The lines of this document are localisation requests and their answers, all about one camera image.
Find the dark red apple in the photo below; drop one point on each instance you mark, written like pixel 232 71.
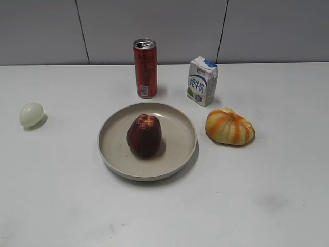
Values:
pixel 144 136

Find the beige round plate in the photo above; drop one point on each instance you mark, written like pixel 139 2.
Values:
pixel 178 143

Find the white blue milk carton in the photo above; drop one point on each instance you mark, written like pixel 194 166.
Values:
pixel 202 81

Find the red soda can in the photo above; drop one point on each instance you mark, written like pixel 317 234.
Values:
pixel 145 55

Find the pale green round fruit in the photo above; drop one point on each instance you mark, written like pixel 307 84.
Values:
pixel 31 114

